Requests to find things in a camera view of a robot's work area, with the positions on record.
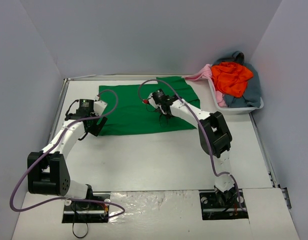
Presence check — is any green t shirt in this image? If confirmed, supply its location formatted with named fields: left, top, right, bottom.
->
left=98, top=76, right=200, bottom=136

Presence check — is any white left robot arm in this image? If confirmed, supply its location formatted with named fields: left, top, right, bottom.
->
left=27, top=99, right=108, bottom=209

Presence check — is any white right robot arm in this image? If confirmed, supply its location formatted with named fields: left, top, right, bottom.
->
left=147, top=89, right=235, bottom=207

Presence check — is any pink t shirt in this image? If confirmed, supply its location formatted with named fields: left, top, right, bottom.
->
left=183, top=64, right=227, bottom=107

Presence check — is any orange t shirt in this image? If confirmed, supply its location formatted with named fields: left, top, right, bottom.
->
left=211, top=62, right=254, bottom=98

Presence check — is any white plastic laundry bin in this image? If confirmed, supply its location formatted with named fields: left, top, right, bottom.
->
left=207, top=78, right=264, bottom=115

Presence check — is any grey blue t shirt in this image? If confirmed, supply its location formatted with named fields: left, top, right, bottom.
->
left=212, top=51, right=261, bottom=108

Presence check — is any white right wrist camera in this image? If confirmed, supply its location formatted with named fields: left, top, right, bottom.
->
left=142, top=92, right=157, bottom=108

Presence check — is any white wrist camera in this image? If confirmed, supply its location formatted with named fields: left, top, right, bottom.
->
left=93, top=95, right=108, bottom=116
left=142, top=92, right=157, bottom=108

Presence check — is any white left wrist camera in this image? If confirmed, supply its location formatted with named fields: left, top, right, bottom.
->
left=93, top=95, right=108, bottom=116

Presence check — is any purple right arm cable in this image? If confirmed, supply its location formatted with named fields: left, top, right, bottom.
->
left=138, top=79, right=245, bottom=211

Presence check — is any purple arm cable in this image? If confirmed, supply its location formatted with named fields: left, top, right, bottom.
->
left=138, top=79, right=245, bottom=211
left=9, top=89, right=126, bottom=217

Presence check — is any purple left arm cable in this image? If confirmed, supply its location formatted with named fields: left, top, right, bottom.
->
left=9, top=89, right=126, bottom=217

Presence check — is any aluminium table edge rail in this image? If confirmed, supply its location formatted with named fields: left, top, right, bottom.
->
left=65, top=73, right=190, bottom=81

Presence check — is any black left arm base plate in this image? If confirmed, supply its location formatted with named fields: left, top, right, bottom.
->
left=61, top=199, right=110, bottom=224

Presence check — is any right side table rail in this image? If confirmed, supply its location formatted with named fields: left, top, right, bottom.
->
left=249, top=113, right=292, bottom=211

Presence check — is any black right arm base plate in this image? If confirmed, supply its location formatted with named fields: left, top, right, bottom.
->
left=199, top=188, right=249, bottom=221

